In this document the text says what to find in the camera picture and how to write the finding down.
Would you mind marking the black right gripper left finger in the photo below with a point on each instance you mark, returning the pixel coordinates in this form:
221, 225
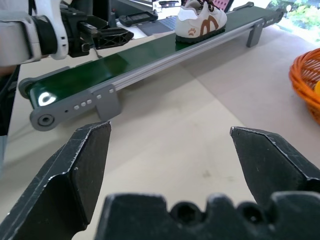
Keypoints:
62, 180

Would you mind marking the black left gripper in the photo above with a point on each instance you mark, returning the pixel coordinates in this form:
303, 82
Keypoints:
73, 35

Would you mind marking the grey keyboard cover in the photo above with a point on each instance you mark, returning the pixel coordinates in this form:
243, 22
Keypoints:
160, 25

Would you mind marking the yellow object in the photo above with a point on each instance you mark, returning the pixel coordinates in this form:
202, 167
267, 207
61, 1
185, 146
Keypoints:
317, 88

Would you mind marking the white and brown sneaker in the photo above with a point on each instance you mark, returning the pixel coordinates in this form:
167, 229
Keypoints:
200, 22

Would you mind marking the green conveyor belt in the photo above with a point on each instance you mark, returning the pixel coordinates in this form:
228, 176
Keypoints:
140, 65

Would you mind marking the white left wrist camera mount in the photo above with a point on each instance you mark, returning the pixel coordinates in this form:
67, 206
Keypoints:
58, 27

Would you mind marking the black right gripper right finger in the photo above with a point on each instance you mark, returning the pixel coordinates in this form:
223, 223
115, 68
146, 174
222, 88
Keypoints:
270, 162

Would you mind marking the pink tablet screen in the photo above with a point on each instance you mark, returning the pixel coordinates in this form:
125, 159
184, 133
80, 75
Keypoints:
223, 5

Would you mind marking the orange woven basket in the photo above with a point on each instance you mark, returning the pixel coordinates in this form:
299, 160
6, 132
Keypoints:
306, 82

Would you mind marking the black handheld controller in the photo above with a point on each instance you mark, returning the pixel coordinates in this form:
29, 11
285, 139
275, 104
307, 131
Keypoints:
138, 18

